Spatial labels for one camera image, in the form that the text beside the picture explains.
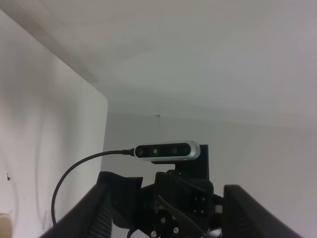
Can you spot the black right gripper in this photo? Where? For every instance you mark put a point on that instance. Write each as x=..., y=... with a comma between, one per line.
x=181, y=202

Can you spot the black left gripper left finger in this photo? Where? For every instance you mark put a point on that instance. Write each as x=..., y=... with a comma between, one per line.
x=112, y=201

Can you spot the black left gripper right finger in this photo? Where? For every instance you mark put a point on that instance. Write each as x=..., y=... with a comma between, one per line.
x=244, y=217

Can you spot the beige round teapot coaster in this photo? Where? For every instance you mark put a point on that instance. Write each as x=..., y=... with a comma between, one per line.
x=6, y=226

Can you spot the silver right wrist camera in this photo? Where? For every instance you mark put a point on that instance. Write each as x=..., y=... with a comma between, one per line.
x=177, y=151

